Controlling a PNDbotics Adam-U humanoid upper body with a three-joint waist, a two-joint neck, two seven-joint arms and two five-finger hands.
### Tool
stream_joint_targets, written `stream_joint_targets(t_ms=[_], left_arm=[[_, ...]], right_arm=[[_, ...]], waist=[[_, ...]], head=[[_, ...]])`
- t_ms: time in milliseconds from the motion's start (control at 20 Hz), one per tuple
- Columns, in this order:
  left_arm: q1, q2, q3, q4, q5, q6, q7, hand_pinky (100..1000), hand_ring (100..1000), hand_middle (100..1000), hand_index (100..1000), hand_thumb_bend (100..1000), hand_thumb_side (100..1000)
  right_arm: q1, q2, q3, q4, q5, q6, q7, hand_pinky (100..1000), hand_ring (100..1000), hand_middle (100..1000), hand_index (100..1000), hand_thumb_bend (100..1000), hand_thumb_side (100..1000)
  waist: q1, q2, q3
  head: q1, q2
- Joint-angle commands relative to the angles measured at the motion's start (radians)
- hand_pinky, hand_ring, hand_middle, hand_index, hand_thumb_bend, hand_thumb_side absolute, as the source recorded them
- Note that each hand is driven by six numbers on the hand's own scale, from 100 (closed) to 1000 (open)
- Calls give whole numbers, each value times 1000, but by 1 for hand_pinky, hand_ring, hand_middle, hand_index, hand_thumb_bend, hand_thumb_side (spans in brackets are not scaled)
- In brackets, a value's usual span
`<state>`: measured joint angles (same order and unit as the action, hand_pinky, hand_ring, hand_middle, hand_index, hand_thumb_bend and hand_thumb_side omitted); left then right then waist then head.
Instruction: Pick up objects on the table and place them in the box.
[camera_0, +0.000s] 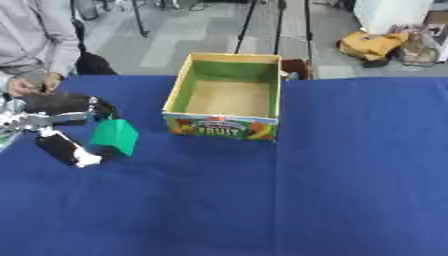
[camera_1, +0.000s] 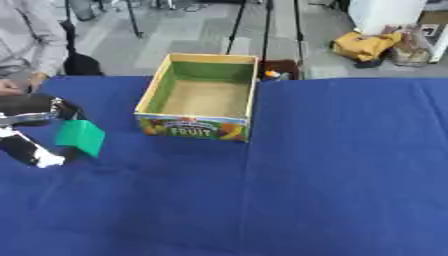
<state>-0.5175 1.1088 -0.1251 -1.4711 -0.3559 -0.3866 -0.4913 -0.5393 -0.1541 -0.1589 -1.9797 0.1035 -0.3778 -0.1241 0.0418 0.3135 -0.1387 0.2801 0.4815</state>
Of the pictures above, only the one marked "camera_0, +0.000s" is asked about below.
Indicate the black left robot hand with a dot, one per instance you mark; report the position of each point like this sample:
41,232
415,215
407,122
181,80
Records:
58,104

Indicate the green house-shaped block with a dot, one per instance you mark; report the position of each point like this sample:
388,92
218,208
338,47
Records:
116,135

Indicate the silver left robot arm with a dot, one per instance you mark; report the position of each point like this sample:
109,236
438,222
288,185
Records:
13,121

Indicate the cardboard box with green inside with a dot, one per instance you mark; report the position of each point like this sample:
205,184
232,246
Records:
227,96

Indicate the brown cardboard box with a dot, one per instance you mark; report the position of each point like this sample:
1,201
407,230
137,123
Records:
296,68

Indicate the person's hand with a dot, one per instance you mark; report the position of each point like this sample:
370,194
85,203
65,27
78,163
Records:
21,87
51,81

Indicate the black chair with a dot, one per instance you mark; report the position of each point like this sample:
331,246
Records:
87,50

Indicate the person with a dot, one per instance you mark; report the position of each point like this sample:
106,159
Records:
32,36

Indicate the black stand leg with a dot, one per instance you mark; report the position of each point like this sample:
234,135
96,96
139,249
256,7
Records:
139,18

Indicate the black tripod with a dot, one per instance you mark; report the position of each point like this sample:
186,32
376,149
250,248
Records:
274,25

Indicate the yellow bag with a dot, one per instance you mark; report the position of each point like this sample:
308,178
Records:
370,45

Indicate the white cabinet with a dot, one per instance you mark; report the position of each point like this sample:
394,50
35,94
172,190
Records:
392,12

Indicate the clear plastic bag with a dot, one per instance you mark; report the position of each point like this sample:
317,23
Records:
419,50

